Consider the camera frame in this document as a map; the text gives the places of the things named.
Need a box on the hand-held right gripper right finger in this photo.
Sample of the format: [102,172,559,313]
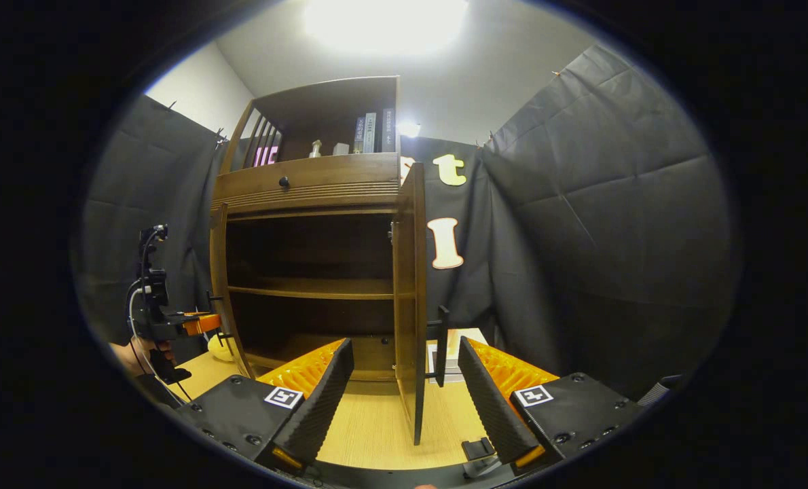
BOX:
[457,336,646,469]

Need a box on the wooden cabinet door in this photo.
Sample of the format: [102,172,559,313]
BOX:
[390,162,451,447]
[206,202,254,380]

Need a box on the large ceiling light panel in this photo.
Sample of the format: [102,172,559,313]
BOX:
[302,0,469,55]

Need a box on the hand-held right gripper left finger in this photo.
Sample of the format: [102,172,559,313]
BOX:
[177,338,355,471]

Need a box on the wooden drawer with black knob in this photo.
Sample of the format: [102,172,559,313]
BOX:
[213,153,401,204]

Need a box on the wooden double-door shoe cabinet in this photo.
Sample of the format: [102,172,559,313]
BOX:
[208,75,408,384]

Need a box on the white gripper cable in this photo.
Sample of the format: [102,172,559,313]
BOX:
[127,278,194,403]

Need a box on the white cover book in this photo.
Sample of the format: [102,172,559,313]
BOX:
[426,343,462,384]

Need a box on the round yellow sponge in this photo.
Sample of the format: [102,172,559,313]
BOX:
[207,334,236,363]

